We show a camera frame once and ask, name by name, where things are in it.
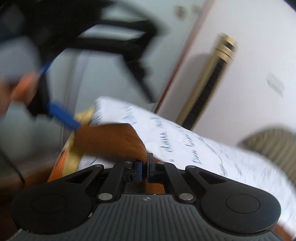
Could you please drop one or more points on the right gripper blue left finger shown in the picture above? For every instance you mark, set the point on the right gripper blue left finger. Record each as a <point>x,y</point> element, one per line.
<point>117,178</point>

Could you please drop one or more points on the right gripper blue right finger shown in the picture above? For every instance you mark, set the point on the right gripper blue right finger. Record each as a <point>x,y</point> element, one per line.
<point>165,178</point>

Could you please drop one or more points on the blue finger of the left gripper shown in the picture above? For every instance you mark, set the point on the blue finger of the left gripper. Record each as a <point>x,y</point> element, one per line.
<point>42,64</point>
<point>60,114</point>

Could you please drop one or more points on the brown knit sweater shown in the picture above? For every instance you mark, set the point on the brown knit sweater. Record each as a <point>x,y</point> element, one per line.
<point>111,144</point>

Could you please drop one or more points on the white script-print bed sheet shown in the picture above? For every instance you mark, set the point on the white script-print bed sheet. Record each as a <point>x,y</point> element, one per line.
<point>169,142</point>

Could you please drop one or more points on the olive green upholstered headboard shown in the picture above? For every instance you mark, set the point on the olive green upholstered headboard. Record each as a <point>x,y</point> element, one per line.
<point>277,145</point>

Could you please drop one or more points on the white door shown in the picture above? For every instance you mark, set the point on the white door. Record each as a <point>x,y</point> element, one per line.
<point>257,90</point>

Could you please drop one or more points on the gold black door handle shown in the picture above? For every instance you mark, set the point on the gold black door handle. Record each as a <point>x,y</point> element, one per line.
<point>207,83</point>

